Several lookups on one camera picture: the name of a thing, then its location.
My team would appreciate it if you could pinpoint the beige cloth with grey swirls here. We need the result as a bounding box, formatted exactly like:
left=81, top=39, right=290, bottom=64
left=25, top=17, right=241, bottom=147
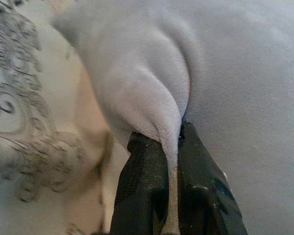
left=0, top=0, right=130, bottom=235

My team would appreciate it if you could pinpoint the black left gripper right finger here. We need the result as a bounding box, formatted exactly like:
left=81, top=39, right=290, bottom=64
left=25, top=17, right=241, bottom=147
left=177, top=121, right=248, bottom=235

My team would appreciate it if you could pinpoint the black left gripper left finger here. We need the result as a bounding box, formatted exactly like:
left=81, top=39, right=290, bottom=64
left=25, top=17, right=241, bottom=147
left=109, top=131, right=170, bottom=235

